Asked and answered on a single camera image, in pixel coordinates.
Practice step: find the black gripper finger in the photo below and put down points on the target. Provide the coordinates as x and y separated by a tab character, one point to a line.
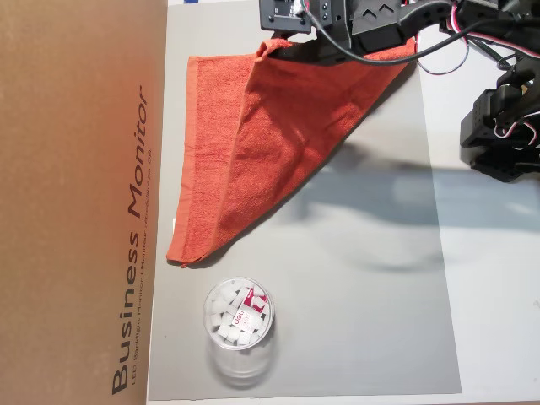
320	52

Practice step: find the orange terry towel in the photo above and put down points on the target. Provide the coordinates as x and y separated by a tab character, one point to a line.
274	147

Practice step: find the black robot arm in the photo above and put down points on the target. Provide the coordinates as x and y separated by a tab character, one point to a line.
485	122

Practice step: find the red white label card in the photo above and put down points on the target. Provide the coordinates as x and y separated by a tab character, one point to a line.
253	301

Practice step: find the white foam cube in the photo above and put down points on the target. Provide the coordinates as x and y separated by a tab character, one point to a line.
224	293
212	319
233	335

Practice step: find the grey table mat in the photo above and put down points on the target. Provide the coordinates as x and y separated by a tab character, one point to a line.
337	316

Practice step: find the brown cardboard monitor box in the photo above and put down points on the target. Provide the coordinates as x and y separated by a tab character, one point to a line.
63	169

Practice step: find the clear plastic jar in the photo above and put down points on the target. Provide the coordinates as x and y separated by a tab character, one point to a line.
236	367

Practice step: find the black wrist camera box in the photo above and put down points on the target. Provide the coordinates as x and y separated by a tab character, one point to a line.
282	17

